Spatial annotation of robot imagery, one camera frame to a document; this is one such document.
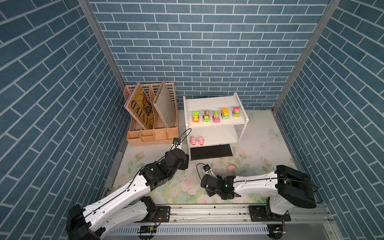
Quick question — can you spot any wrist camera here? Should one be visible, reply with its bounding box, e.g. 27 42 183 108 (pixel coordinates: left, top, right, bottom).
203 165 215 177
171 138 182 150

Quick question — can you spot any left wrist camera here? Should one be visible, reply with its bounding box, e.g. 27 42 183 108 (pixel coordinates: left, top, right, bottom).
171 138 182 150

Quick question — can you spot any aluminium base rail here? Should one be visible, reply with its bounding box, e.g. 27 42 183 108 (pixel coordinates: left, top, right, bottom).
157 204 333 225

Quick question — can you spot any wanted poster book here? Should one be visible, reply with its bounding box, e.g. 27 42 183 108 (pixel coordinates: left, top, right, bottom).
124 83 154 130

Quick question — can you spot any white three-tier shelf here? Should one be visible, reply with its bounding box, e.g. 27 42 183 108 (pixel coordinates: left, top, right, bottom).
183 93 249 161

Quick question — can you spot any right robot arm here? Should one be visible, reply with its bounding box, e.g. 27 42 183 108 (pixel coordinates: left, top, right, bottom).
201 165 317 216

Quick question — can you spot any peach desk file organizer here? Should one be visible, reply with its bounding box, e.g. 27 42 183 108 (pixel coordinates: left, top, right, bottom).
124 81 179 147

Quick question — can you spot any pink green toy truck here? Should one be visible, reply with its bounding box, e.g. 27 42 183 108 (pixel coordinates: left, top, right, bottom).
193 111 200 123

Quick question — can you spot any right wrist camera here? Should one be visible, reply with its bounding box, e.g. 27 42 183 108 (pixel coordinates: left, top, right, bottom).
203 165 215 177

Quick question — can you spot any floral table mat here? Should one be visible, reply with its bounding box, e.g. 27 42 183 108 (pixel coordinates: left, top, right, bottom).
112 110 297 205

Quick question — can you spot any beige board book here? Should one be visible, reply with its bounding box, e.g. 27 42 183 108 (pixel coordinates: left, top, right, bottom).
154 81 177 128

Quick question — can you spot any orange green toy car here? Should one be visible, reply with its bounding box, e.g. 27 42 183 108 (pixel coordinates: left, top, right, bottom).
222 108 229 120

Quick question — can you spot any pink green toy car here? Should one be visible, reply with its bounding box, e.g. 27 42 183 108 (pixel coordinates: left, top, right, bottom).
233 107 241 118

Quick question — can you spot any green striped toy car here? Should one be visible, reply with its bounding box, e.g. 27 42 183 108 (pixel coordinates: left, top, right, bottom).
213 111 221 123

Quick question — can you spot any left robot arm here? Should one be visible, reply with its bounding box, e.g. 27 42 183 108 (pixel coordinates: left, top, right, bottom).
66 148 189 240

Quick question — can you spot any pink pig toy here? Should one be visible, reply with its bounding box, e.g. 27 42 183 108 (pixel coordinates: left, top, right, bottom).
190 137 197 146
198 136 204 146

